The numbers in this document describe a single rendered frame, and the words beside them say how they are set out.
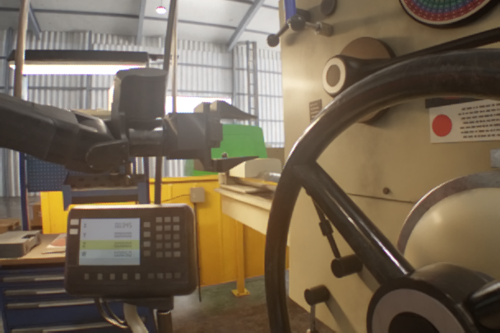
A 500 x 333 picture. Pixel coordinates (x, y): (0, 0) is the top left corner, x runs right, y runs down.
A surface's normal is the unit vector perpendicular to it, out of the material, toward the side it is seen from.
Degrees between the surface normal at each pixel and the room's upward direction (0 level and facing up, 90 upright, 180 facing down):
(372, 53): 90
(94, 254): 70
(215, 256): 90
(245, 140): 85
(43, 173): 90
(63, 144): 115
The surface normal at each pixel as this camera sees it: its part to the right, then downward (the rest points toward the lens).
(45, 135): 0.47, 0.34
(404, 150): -0.91, 0.02
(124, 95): 0.62, 0.44
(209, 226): 0.40, -0.01
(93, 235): 0.13, -0.34
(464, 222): -0.86, -0.46
